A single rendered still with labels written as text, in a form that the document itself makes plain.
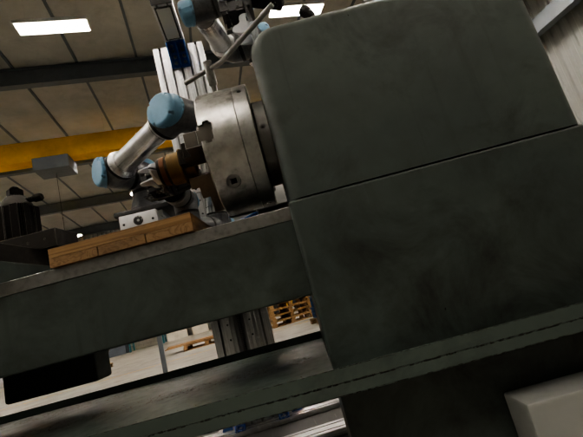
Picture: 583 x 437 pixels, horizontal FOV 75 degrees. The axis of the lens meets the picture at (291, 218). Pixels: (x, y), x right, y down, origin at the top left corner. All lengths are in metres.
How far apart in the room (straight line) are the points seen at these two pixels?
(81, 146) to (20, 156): 1.54
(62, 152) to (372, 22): 11.79
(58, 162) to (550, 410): 11.93
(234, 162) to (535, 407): 0.70
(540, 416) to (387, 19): 0.77
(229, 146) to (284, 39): 0.25
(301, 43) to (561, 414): 0.80
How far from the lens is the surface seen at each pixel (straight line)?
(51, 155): 12.46
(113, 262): 0.86
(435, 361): 0.67
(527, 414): 0.75
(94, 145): 12.27
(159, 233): 0.81
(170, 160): 1.00
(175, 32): 2.02
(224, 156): 0.85
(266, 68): 0.85
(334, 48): 0.87
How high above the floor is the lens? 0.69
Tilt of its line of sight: 11 degrees up
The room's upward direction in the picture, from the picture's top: 15 degrees counter-clockwise
